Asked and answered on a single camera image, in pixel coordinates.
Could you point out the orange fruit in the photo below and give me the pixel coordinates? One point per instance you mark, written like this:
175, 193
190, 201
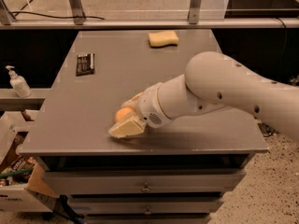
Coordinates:
121, 113

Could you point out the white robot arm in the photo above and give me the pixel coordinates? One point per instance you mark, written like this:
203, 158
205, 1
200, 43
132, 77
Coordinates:
211, 81

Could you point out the metal guard rail frame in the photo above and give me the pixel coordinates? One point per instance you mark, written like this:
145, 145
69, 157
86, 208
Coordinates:
148, 14

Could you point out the grey drawer cabinet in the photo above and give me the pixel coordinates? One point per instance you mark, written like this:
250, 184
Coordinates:
168, 174

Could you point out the black rxbar chocolate wrapper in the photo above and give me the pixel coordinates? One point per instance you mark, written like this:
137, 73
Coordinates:
85, 65

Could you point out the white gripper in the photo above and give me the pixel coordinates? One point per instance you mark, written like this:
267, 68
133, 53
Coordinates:
149, 105

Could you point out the yellow sponge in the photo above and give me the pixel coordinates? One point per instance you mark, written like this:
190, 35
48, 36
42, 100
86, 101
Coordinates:
162, 39

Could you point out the white pump bottle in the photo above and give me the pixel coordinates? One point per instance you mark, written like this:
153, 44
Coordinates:
18, 83

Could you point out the white box with snacks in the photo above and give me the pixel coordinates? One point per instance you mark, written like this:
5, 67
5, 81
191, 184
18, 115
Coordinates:
15, 169

